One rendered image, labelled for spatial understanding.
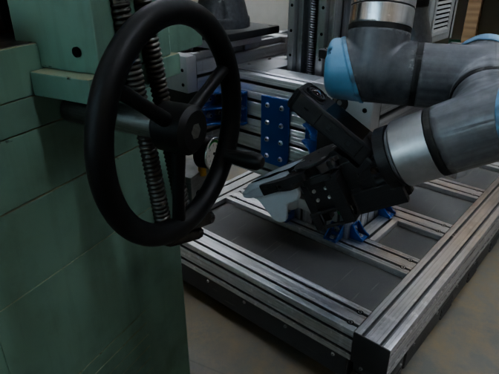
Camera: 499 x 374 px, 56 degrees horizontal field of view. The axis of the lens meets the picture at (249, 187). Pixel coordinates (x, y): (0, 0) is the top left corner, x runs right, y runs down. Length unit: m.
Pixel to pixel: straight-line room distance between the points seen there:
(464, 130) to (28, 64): 0.49
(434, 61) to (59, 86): 0.43
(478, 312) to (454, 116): 1.22
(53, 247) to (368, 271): 0.89
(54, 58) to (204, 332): 1.01
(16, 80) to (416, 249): 1.18
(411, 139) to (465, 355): 1.07
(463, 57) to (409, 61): 0.06
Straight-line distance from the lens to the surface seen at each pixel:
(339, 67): 0.58
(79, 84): 0.58
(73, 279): 0.76
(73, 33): 0.60
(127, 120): 0.60
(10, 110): 0.63
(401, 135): 0.51
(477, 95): 0.51
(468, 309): 1.66
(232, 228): 1.51
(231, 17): 1.28
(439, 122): 0.50
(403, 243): 1.51
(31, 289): 0.71
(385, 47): 0.58
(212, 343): 1.41
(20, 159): 0.64
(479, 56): 0.59
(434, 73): 0.57
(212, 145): 0.88
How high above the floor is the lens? 1.00
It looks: 27 degrees down
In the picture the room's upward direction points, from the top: straight up
